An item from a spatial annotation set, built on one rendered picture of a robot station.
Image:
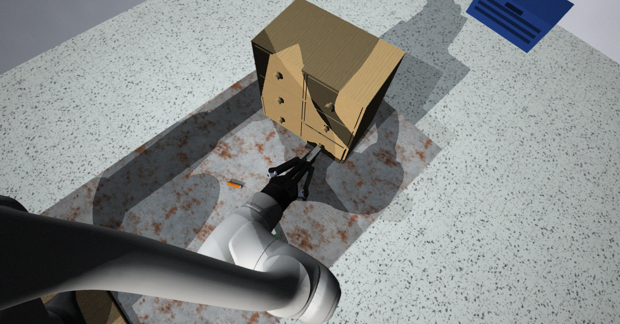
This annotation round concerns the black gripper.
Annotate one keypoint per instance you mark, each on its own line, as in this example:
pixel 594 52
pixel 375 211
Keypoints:
pixel 283 188

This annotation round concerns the small wooden chest of drawers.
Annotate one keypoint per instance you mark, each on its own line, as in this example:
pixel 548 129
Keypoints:
pixel 340 55

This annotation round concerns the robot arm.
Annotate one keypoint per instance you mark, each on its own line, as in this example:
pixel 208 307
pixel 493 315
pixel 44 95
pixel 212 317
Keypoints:
pixel 241 265

